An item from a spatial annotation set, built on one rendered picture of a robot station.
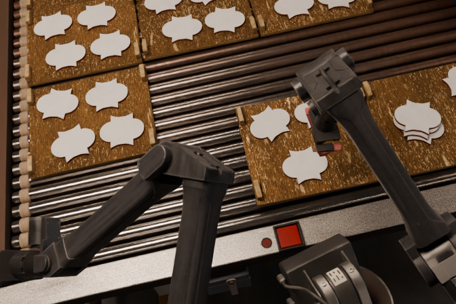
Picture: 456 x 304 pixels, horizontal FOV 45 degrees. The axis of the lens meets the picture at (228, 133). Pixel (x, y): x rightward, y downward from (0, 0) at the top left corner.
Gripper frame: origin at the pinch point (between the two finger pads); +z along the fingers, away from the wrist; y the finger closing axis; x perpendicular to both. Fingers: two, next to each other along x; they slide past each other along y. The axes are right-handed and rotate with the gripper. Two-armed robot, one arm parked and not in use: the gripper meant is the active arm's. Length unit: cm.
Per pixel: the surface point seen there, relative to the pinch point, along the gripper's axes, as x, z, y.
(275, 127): -8.0, 13.1, -12.5
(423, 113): 36.0, 4.8, -6.3
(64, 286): -76, 23, 23
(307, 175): -2.6, 11.2, 5.7
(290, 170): -6.9, 12.0, 3.1
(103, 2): -58, 24, -81
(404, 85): 35.6, 8.6, -19.5
